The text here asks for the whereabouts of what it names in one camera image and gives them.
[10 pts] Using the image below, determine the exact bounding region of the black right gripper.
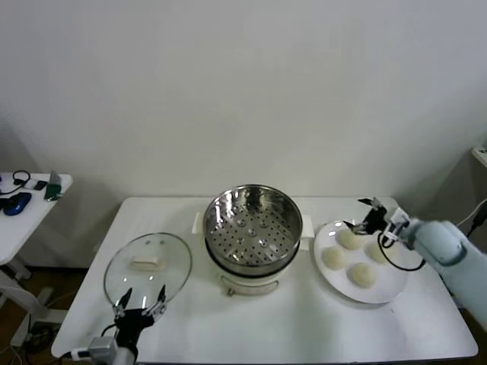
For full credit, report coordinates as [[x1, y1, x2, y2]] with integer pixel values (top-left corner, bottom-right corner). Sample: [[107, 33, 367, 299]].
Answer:
[[344, 196, 389, 234]]

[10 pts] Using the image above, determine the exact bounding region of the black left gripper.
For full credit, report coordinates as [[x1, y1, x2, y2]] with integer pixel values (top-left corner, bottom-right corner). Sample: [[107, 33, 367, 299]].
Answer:
[[113, 284, 168, 349]]

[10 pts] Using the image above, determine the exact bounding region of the white steamed baozi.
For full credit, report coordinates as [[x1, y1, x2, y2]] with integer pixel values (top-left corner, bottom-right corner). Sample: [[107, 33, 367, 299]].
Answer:
[[348, 262, 377, 288], [338, 230, 362, 252], [364, 241, 393, 264], [321, 246, 346, 271]]

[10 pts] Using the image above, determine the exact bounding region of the round glass pot lid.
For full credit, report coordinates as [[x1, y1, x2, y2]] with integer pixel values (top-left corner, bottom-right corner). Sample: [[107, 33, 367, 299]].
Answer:
[[103, 232, 193, 308]]

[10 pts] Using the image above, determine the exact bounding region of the stainless steel steamer basket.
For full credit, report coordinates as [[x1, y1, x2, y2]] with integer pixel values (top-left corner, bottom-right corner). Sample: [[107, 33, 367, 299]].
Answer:
[[193, 184, 315, 275]]

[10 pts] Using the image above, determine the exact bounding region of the white round plate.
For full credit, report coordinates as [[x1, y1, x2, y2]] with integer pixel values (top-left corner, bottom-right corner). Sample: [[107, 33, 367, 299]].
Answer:
[[313, 219, 409, 304]]

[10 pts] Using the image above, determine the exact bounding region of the white electric cooker base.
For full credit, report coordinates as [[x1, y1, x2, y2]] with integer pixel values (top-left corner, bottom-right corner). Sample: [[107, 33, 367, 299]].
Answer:
[[197, 227, 312, 298]]

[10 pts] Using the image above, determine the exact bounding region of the white side table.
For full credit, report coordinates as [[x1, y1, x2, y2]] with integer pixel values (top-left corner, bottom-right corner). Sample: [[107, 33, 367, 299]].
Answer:
[[0, 173, 73, 343]]

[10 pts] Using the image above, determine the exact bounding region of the green clamp tool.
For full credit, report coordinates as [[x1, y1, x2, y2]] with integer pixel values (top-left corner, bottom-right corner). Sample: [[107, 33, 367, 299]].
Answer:
[[44, 170, 64, 202]]

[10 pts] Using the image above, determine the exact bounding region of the blue computer mouse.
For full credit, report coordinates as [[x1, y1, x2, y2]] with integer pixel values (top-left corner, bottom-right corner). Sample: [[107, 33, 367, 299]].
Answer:
[[0, 192, 33, 217]]

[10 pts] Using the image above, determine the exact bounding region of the black headset loop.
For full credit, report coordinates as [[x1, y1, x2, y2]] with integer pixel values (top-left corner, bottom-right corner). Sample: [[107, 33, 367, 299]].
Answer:
[[11, 170, 32, 188]]

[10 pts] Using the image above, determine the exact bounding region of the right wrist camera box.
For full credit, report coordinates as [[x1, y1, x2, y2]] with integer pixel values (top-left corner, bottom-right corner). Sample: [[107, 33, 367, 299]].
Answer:
[[383, 208, 412, 244]]

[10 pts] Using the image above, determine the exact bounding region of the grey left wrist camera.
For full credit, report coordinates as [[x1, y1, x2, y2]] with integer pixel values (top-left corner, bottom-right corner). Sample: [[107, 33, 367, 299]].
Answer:
[[88, 336, 117, 360]]

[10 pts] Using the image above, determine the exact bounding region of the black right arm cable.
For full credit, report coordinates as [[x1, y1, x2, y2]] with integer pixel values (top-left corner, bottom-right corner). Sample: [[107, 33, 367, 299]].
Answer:
[[377, 231, 426, 272]]

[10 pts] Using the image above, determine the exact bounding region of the white wall cable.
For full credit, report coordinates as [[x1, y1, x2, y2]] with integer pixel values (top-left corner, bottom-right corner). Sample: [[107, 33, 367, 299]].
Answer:
[[455, 198, 487, 229]]

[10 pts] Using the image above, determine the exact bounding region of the black floor cable bundle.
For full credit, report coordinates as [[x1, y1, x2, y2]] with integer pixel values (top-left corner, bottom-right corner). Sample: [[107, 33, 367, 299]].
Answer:
[[21, 322, 56, 347]]

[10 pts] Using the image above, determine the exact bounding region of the black power cable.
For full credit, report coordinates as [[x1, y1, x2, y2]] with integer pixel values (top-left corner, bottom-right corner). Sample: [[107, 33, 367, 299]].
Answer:
[[466, 208, 487, 239]]

